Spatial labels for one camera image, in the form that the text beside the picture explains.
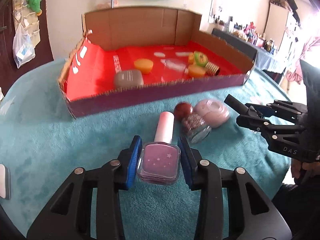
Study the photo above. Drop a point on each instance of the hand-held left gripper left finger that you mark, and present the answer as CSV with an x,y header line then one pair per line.
x,y
133,160

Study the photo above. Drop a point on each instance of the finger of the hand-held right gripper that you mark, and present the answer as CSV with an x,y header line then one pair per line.
x,y
280,107
252,122

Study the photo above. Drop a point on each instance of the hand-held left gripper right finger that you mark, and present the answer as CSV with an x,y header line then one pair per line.
x,y
186,162

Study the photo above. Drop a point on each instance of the purple nail polish bottle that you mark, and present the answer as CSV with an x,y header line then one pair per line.
x,y
158,165

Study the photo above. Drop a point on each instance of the small orange jar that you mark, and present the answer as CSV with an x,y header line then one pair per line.
x,y
196,71

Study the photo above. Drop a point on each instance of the green and yellow toy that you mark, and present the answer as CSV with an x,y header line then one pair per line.
x,y
200,57

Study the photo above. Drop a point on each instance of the orange round soap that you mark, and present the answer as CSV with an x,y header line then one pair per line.
x,y
143,66

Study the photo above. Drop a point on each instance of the clear round container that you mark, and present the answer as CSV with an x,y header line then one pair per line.
x,y
175,64

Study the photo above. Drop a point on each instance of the cardboard box with red lining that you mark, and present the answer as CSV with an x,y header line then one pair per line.
x,y
100,65

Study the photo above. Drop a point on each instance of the person's right hand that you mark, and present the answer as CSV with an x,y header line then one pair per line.
x,y
298,171

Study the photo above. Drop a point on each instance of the red-capped glitter bottle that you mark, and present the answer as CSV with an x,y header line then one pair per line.
x,y
195,127

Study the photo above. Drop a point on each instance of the pink round compact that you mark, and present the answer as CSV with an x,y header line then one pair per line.
x,y
212,111

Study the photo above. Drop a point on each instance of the pink curtain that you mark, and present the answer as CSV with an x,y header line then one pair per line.
x,y
307,52

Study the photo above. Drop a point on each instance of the small ribbed roller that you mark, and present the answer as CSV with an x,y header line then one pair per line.
x,y
212,68

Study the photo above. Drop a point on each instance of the table with dark blue cloth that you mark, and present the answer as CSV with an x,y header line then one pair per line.
x,y
242,45

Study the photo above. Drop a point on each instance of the white wardrobe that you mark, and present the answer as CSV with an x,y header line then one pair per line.
x,y
275,30

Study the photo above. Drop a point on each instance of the row of bottles and toiletries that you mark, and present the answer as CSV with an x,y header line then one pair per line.
x,y
250,35

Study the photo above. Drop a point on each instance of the person's dark clothing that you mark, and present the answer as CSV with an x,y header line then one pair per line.
x,y
300,210

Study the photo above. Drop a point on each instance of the grey earbud case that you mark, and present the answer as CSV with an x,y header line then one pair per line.
x,y
128,78

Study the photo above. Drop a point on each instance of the black clothes pile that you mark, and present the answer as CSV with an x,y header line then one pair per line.
x,y
292,3

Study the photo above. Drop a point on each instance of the patterned storage box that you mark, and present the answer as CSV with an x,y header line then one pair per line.
x,y
278,0

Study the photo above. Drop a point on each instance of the white charger device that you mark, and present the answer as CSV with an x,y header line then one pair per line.
x,y
3,182

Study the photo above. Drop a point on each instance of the brown door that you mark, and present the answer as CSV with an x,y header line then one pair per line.
x,y
47,30

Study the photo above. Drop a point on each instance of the clear plastic bag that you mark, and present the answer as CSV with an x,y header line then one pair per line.
x,y
22,50

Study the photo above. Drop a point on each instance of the pink plush toy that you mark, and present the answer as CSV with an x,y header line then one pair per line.
x,y
103,5

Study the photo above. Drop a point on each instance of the green plush toy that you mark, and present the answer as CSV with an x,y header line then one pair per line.
x,y
34,1

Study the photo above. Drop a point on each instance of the beige hanging organizer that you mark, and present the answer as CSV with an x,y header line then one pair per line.
x,y
21,7

